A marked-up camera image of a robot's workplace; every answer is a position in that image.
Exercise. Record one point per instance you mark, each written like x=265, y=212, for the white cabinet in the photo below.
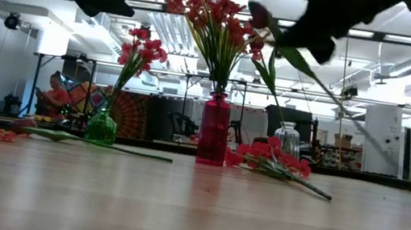
x=384, y=133

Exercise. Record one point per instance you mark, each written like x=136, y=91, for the brown cardboard box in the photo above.
x=343, y=141

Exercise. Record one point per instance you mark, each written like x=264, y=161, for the black computer monitor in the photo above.
x=299, y=117

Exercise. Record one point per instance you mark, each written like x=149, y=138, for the red artificial flower bunch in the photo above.
x=265, y=152
x=145, y=51

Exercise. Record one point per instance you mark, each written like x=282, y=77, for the red ribbed glass vase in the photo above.
x=213, y=132

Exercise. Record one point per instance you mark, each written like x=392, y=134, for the black aluminium table frame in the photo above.
x=383, y=180

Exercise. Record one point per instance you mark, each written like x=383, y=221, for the clear ribbed glass vase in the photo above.
x=288, y=137

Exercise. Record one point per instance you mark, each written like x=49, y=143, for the colourful mandala tapestry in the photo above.
x=128, y=113

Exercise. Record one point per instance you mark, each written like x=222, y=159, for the green glass vase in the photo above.
x=101, y=128

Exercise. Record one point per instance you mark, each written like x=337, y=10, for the black ceiling spotlight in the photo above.
x=12, y=21

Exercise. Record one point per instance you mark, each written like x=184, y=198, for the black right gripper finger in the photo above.
x=314, y=41

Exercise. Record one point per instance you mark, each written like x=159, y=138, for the person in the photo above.
x=55, y=98

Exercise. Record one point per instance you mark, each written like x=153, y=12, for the black background table frame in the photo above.
x=35, y=81

